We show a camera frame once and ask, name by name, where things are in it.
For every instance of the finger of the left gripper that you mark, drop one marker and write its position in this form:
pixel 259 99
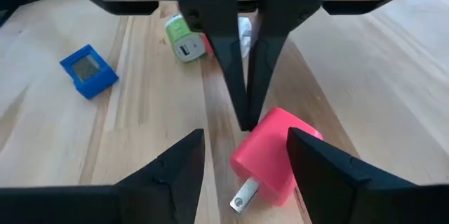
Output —
pixel 284 13
pixel 217 17

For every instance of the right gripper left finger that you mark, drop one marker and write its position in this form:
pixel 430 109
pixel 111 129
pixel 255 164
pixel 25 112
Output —
pixel 122 206

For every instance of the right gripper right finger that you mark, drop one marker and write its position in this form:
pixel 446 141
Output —
pixel 350 196

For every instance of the pink and white charger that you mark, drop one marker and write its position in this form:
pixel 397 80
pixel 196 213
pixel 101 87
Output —
pixel 246 36

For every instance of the green and white charger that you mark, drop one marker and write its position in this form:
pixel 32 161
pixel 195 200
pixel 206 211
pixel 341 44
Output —
pixel 179 31

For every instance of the pink wall charger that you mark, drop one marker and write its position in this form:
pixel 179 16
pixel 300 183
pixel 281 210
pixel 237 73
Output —
pixel 266 146

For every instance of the blue digital timer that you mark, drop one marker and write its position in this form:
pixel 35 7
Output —
pixel 86 67

